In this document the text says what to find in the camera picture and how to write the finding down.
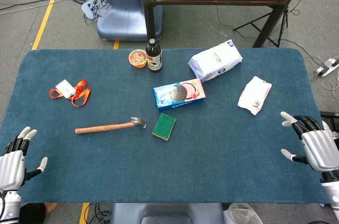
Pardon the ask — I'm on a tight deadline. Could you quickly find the wooden handle claw hammer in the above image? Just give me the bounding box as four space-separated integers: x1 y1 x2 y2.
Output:
75 117 147 135

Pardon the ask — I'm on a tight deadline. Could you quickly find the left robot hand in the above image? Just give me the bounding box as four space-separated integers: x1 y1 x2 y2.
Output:
0 126 49 192

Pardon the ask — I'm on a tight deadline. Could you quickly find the small white snack bag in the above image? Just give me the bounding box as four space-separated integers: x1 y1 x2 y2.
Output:
237 76 273 116

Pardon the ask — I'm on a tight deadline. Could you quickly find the green yellow sponge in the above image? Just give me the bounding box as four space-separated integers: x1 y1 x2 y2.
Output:
152 112 177 141

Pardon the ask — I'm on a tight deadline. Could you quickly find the clear plastic bag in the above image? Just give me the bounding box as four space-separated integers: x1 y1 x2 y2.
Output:
223 202 264 224

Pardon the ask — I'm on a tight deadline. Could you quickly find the orange jelly cup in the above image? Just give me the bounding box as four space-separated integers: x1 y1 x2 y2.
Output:
128 49 148 69

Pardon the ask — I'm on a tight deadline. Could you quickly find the long black floor cable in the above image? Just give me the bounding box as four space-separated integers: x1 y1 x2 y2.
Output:
0 0 70 12

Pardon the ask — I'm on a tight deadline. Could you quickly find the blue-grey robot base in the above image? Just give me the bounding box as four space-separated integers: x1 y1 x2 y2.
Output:
96 0 164 41

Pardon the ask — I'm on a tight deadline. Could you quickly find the blue-grey robot torso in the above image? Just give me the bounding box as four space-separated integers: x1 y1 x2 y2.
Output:
110 202 225 224

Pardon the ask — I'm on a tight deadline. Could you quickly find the black tripod stand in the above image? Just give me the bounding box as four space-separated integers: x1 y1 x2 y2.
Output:
233 0 311 48

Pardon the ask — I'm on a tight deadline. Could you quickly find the white power strip with plugs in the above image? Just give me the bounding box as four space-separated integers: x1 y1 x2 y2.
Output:
81 0 108 20

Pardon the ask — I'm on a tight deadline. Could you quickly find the dark tea bottle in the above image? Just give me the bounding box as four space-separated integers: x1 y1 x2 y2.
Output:
145 38 163 73

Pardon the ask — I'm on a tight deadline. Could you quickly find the blue Oreo cookie box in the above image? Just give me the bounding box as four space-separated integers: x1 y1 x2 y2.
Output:
153 78 207 112

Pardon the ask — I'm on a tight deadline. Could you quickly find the white ID badge holder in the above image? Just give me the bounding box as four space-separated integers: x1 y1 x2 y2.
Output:
55 79 77 100

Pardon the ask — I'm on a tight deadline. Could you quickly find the orange lanyard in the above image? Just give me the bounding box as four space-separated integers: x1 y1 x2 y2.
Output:
49 79 92 107

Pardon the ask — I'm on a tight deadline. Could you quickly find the large white tissue pack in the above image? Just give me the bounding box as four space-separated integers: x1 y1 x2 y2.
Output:
188 39 244 83

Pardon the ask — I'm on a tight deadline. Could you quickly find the blue felt table mat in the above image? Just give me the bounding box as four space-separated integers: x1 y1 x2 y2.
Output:
0 48 331 204

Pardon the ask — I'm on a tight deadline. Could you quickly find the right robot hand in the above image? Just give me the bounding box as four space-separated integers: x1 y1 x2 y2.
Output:
280 111 339 174

